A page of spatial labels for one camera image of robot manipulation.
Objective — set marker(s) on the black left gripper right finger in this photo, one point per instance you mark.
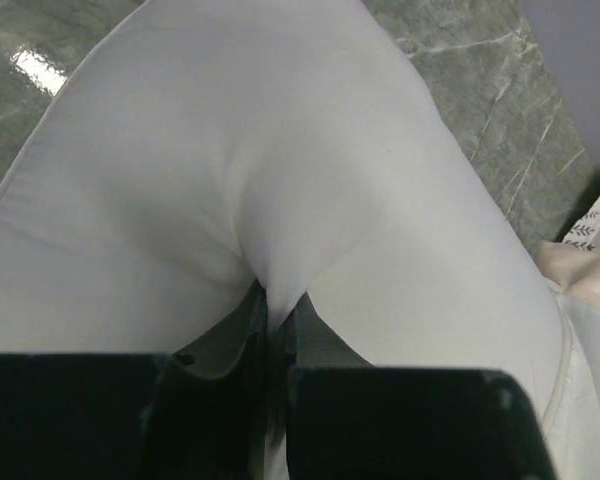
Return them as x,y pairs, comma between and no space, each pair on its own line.
347,419

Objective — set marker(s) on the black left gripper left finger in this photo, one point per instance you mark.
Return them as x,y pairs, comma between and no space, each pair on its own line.
137,416

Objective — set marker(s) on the grey and cream ruffled pillowcase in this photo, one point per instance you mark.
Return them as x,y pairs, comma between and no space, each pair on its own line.
571,421

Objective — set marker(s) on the white pillow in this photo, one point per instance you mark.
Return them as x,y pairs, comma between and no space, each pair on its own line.
205,146

